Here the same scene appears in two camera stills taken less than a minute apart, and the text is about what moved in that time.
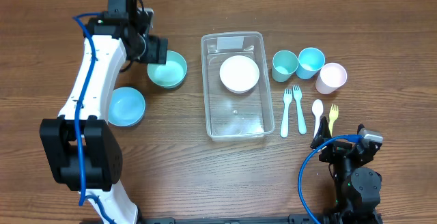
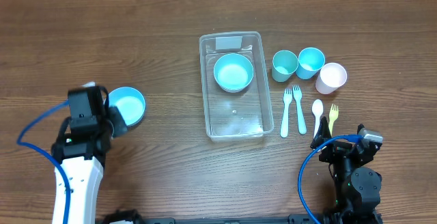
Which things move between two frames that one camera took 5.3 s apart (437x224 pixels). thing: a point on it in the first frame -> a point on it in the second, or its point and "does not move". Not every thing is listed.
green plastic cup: x=284 y=63 does not move
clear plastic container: x=237 y=85 does not move
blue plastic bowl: x=126 y=106 does not move
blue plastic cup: x=311 y=61 does not move
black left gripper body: x=149 y=49 -> x=114 y=121
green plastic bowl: x=170 y=74 -> x=233 y=72
